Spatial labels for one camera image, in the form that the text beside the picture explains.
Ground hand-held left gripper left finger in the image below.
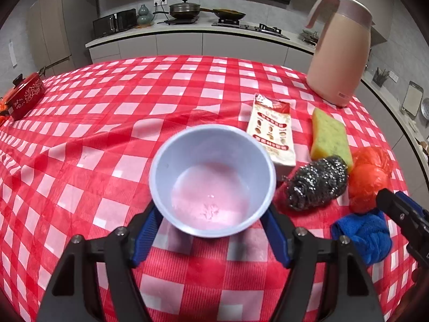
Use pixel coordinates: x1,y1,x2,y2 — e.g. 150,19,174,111
36,204,161,322

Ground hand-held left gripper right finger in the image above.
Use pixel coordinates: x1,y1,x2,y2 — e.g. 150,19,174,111
261,204,384,322

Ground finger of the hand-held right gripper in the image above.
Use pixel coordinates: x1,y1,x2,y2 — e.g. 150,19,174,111
375,188,429,270

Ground white plastic bowl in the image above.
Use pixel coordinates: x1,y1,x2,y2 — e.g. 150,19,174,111
148,124,277,239

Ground orange plastic bag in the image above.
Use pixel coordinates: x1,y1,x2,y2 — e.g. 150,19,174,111
349,147,394,214

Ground blue cloth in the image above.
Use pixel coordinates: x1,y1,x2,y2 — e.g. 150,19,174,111
331,208,393,265

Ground steel wool scourer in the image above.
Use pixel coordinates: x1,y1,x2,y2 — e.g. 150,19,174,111
284,155,349,212

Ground yellow sponge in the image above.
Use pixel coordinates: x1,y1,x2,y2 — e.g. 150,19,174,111
310,108,354,171

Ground white red snack box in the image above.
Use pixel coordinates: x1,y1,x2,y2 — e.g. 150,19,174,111
246,93,297,167

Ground white cutting board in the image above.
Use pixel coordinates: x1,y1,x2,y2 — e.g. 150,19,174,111
401,81,423,119

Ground red checked tablecloth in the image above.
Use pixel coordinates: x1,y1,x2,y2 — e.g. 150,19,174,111
0,55,419,322

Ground black utensil holder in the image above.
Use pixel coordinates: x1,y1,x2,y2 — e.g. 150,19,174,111
373,67,391,87

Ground pink thermos jug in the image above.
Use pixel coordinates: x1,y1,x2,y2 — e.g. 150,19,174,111
304,0,375,108

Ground red floral pot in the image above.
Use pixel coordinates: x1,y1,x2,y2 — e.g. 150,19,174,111
0,72,47,120

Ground pan with glass lid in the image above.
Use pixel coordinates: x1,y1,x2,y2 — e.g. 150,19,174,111
300,30,319,46

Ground orange mesh bag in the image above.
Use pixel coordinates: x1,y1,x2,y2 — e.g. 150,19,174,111
0,97,10,125

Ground grey base cabinets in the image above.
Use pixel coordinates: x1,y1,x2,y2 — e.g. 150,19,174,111
85,28,316,74

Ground gas stove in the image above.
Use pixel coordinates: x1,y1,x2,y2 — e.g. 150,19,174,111
212,20,290,39

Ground black microwave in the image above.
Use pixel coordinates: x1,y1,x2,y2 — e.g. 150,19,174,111
93,8,137,38

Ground green ceramic vase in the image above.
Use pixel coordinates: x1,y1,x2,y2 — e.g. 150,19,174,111
137,4,152,27

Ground grey refrigerator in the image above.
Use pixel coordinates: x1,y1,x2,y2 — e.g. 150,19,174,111
27,0,93,78

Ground black wok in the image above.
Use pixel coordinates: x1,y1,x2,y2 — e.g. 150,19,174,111
200,8,246,21

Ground black pot with lid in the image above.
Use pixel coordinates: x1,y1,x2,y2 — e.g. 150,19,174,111
169,0,202,20

